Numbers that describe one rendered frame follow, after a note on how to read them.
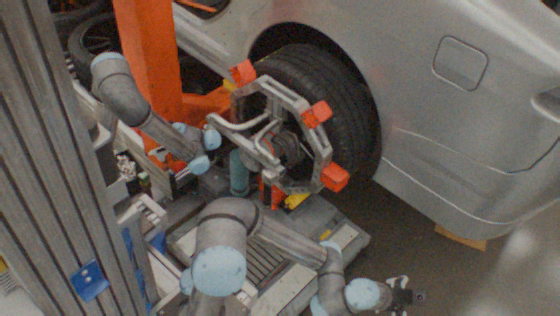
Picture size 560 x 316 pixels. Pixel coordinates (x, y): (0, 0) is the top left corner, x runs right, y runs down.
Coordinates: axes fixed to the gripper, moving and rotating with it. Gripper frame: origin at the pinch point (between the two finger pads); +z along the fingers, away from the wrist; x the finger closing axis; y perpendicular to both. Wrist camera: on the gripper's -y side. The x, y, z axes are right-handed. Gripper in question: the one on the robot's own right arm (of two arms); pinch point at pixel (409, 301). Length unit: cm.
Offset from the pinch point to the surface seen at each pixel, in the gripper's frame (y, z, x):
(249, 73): 59, -8, -92
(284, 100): 42, -8, -76
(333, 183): 33, 16, -47
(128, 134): 159, 15, -93
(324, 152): 33, 8, -58
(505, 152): -32, 11, -47
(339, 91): 24, 4, -81
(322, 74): 30, 0, -88
